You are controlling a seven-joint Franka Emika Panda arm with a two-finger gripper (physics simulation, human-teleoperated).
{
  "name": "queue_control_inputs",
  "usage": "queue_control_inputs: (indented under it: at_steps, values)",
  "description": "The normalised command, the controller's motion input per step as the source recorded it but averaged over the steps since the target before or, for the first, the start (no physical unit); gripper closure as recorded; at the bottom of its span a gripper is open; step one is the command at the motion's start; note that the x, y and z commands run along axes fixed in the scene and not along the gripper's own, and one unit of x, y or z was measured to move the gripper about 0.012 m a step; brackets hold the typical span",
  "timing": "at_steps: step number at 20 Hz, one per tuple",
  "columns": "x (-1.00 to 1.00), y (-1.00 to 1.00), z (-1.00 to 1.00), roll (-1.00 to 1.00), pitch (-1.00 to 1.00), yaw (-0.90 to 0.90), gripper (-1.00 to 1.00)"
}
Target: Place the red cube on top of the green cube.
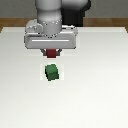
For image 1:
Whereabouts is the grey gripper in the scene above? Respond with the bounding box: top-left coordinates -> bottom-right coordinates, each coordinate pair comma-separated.
23,18 -> 79,51

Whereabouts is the red cube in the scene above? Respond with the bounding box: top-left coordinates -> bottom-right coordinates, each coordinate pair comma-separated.
46,48 -> 57,60

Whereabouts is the green cube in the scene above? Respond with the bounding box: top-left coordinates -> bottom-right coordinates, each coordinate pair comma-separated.
44,63 -> 60,82

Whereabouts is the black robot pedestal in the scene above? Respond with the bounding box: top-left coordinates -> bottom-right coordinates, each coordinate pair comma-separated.
61,0 -> 92,28

